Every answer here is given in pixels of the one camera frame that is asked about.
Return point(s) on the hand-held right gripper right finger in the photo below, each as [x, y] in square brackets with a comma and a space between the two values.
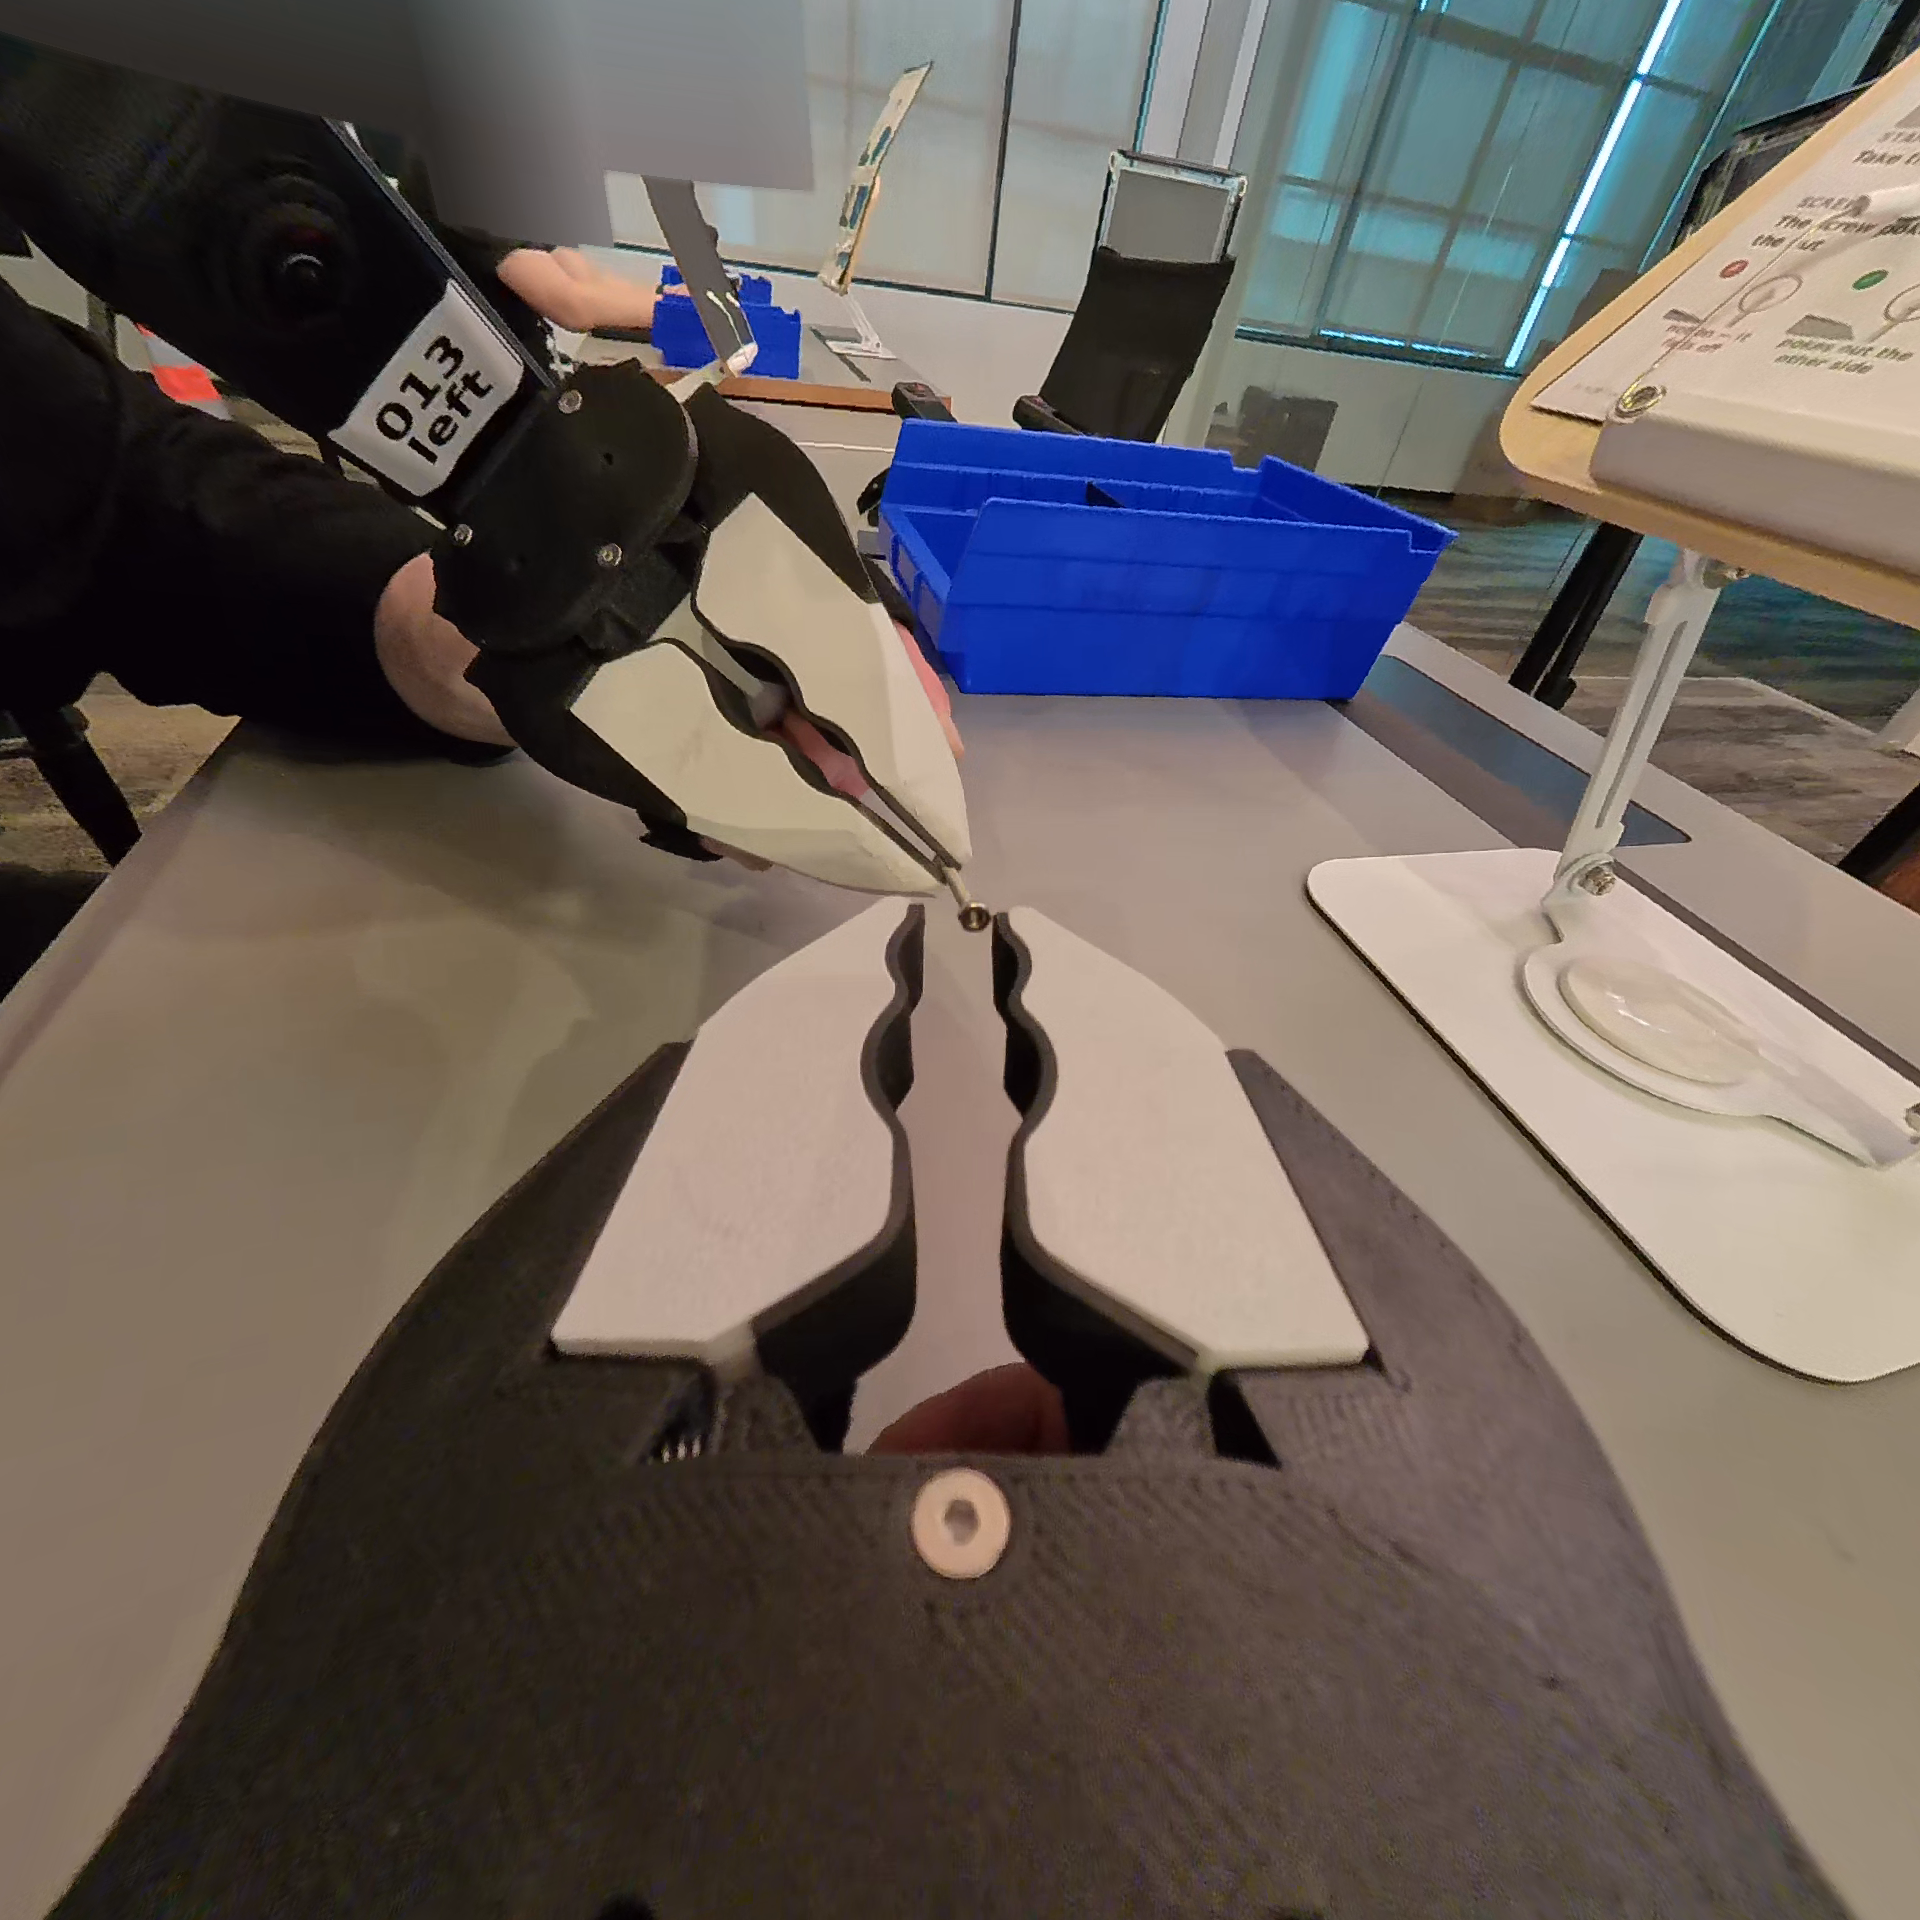
[1188, 1188]

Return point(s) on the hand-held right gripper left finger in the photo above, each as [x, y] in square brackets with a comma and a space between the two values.
[720, 1171]

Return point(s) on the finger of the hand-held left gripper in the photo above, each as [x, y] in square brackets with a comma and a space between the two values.
[720, 765]
[810, 600]

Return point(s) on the person's left forearm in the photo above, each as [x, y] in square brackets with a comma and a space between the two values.
[153, 525]

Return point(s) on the grey desk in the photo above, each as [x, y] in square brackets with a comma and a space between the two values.
[451, 931]

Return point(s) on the person's left hand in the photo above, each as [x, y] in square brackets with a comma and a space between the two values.
[428, 661]

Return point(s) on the small black device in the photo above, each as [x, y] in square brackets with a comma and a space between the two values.
[922, 403]

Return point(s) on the wooden edged table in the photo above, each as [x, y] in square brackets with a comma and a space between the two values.
[841, 371]

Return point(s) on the small blue plastic bin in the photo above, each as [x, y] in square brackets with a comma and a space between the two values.
[768, 342]

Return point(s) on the large blue plastic bin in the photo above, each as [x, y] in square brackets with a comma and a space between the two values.
[1142, 600]

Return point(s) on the orange striped object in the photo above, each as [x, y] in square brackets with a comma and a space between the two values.
[187, 367]

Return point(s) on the black office chair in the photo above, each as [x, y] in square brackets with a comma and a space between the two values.
[1142, 345]

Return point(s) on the display board on stand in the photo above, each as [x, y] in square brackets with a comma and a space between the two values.
[869, 180]

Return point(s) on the white framed panel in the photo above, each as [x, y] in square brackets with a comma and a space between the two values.
[1178, 209]

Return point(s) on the black table leg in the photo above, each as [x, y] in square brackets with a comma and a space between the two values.
[1568, 616]

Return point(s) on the wooden instruction board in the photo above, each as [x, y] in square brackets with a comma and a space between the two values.
[1551, 436]

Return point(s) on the printed instruction sheet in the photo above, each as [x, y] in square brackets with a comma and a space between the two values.
[1802, 301]

